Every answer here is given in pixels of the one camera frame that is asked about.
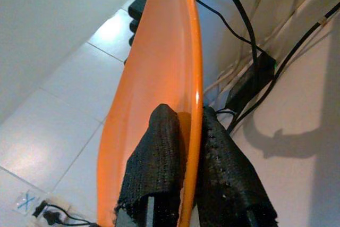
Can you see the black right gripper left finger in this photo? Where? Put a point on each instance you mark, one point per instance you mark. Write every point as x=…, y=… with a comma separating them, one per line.
x=154, y=163

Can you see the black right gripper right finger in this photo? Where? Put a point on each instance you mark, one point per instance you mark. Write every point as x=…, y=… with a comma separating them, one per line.
x=228, y=179

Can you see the orange plastic plate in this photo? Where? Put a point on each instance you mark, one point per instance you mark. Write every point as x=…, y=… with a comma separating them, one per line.
x=159, y=65

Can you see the black power adapter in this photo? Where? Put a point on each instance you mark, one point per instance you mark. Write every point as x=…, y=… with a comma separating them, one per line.
x=249, y=83

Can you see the black block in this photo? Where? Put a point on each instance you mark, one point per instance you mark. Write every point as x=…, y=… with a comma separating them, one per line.
x=138, y=6

